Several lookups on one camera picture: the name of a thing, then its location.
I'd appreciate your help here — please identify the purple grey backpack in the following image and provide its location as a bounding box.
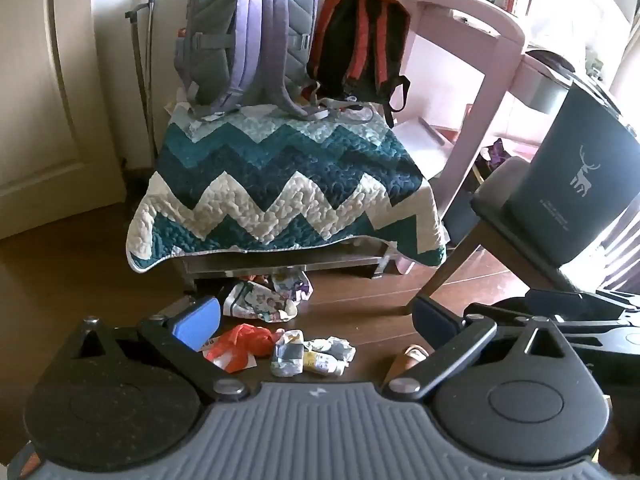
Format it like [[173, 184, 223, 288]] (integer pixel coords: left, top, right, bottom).
[[172, 0, 321, 121]]

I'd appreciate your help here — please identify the red black backpack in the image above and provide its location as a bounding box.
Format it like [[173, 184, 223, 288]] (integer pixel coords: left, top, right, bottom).
[[306, 0, 412, 128]]

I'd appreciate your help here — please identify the purple patterned bag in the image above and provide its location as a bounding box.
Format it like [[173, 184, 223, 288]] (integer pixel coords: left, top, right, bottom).
[[475, 139, 507, 172]]

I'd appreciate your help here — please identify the folded metal frame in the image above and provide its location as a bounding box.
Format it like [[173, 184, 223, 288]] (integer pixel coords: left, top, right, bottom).
[[125, 0, 161, 171]]

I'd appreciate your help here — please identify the red plastic bag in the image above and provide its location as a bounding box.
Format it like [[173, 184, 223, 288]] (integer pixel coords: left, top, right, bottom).
[[202, 324, 277, 373]]

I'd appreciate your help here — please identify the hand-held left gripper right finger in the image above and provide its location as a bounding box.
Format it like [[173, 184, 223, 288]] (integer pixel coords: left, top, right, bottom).
[[381, 294, 571, 402]]

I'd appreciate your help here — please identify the grey bin with deer print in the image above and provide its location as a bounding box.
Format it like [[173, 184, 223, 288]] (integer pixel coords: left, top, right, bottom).
[[505, 79, 640, 268]]

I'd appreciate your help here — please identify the brown shoe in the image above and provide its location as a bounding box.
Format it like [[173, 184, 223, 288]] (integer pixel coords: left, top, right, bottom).
[[384, 344, 427, 388]]

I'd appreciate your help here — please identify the crumpled grey white wrapper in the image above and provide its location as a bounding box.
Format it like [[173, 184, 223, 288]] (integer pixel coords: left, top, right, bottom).
[[270, 329, 306, 378]]

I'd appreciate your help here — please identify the crumpled white yellow wrapper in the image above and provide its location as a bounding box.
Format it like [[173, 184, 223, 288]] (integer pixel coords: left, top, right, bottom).
[[302, 337, 357, 376]]

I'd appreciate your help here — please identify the teal white zigzag quilt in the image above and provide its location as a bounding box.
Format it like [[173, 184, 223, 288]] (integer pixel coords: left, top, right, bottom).
[[125, 105, 447, 273]]

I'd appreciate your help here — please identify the cream door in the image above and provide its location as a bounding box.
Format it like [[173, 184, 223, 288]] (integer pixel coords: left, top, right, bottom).
[[0, 0, 128, 241]]

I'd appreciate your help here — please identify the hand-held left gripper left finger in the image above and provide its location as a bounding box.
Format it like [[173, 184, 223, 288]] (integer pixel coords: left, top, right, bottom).
[[70, 296, 251, 402]]

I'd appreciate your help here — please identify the white board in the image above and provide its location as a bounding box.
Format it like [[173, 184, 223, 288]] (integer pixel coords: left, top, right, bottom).
[[392, 116, 453, 161]]

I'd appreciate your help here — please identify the pink desk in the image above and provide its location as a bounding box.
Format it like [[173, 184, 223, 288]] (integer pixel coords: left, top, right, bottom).
[[402, 0, 576, 218]]

